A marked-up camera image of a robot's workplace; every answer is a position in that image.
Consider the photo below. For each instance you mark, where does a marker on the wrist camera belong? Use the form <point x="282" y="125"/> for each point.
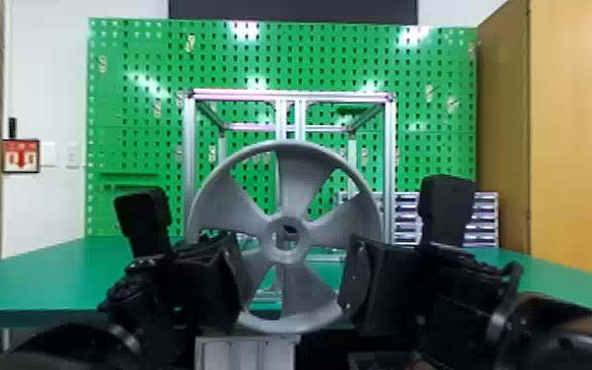
<point x="445" y="209"/>
<point x="143" y="219"/>

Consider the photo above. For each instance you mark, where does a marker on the white drawer cabinet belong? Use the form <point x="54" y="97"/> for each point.
<point x="482" y="222"/>

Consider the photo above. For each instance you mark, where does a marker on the white wall switch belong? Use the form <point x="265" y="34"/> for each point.
<point x="48" y="154"/>
<point x="73" y="155"/>

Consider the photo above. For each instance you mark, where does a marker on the grey wheel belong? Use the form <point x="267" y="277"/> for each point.
<point x="300" y="178"/>

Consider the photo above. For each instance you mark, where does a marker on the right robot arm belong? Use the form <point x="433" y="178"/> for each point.
<point x="549" y="336"/>

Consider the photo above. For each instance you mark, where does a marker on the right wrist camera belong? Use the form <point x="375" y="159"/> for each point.
<point x="445" y="209"/>

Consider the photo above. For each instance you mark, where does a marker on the silver frame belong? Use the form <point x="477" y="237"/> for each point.
<point x="389" y="155"/>

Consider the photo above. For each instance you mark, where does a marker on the silver ribbed block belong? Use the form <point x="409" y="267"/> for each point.
<point x="247" y="354"/>

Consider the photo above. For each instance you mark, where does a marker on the red wall sign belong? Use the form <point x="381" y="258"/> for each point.
<point x="20" y="155"/>

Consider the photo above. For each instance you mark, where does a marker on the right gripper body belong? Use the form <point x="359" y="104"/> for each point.
<point x="391" y="289"/>

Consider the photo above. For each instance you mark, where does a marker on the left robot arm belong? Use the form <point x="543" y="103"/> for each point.
<point x="136" y="310"/>

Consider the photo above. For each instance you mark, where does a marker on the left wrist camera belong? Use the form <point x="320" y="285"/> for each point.
<point x="143" y="219"/>

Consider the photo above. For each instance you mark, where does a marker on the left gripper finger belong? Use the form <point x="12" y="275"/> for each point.
<point x="238" y="268"/>

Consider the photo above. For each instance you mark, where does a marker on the wooden cupboard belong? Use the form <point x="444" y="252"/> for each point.
<point x="575" y="129"/>

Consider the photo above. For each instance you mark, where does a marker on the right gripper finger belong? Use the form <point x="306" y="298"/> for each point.
<point x="354" y="274"/>

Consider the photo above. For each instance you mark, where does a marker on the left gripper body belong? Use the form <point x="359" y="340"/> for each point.
<point x="203" y="289"/>

